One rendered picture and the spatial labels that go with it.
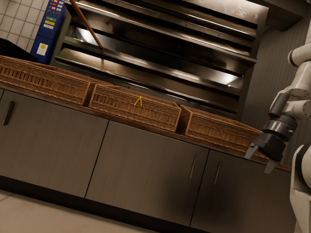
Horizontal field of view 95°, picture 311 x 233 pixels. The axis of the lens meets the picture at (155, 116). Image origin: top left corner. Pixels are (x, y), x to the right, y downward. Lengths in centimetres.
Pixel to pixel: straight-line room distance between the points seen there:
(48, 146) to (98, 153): 27
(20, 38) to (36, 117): 112
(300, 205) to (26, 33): 214
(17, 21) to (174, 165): 193
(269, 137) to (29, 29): 203
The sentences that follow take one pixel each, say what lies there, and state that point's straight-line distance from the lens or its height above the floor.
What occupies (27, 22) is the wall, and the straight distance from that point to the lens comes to 204.
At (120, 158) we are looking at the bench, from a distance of 86.
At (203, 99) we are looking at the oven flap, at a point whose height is 97.
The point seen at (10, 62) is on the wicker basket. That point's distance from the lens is 125.
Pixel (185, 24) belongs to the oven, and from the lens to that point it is 173.
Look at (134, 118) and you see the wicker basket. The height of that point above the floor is 60.
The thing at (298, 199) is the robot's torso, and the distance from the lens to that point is 57.
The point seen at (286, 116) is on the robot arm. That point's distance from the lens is 71.
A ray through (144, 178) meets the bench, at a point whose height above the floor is 29.
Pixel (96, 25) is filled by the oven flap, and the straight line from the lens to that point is 174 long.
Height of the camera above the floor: 58
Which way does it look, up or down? 4 degrees up
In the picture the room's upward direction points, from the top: 16 degrees clockwise
